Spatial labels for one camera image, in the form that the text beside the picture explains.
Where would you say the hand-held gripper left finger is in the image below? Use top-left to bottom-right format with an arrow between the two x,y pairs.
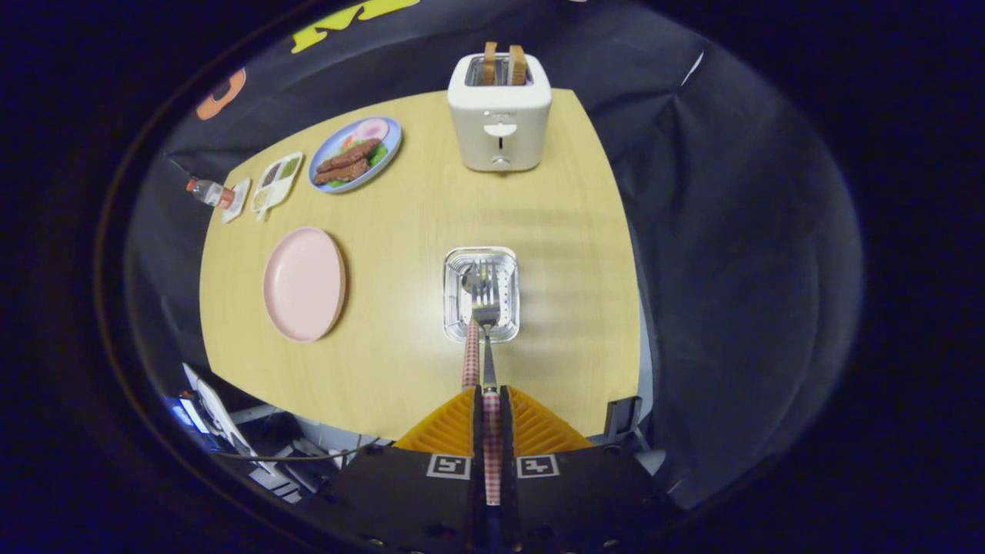
304,385 -> 484,554

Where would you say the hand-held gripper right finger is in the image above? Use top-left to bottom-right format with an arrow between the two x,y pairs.
500,385 -> 682,554

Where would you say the spoon with red checked handle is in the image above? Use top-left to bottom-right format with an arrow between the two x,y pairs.
459,262 -> 482,390

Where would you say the fork with red checked handle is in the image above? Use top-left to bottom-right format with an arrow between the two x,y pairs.
469,262 -> 503,507

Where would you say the white metal stand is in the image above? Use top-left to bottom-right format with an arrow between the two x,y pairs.
182,363 -> 262,462

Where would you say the blue glowing screen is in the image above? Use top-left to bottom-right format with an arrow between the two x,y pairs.
169,392 -> 209,436

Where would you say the pink plate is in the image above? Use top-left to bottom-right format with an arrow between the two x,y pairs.
262,226 -> 348,344

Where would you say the brown grilled meat strip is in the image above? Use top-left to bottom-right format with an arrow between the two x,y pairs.
316,138 -> 383,174
313,158 -> 370,186

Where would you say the small white coaster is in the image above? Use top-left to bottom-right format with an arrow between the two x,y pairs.
222,178 -> 252,225

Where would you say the white divided sauce tray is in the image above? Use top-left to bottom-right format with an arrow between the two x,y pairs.
250,152 -> 305,222

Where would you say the green lettuce leaf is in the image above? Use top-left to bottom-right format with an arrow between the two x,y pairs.
327,142 -> 389,189

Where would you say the clear plastic bottle red label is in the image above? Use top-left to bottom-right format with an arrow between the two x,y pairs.
185,178 -> 235,210

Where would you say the blue plate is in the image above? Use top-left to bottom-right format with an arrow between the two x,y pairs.
308,116 -> 403,194

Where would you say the white toaster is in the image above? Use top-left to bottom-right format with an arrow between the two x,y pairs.
447,52 -> 553,173

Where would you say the black bracket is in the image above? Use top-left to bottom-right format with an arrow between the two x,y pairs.
604,395 -> 643,441

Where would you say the metal wire basket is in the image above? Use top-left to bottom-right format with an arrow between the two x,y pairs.
442,246 -> 521,344

